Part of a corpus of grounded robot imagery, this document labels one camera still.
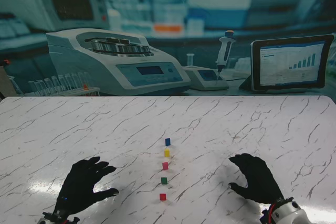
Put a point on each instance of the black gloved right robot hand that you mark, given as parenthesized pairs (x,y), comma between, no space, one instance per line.
(257,179)

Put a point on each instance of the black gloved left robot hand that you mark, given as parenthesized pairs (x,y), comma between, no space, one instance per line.
(78,187)

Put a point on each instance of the red domino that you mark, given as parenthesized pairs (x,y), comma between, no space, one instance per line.
(163,197)

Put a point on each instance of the green domino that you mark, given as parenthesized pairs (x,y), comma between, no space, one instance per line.
(164,180)

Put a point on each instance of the pink domino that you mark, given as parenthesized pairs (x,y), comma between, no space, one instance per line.
(165,165)

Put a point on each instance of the yellow domino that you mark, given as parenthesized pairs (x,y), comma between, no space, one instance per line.
(167,153)

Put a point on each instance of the blue domino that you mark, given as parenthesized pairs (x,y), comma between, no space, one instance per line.
(168,142)

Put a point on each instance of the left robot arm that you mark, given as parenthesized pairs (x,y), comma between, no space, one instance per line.
(57,218)

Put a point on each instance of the printed laboratory scene backdrop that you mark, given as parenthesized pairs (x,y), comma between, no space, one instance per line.
(168,3)

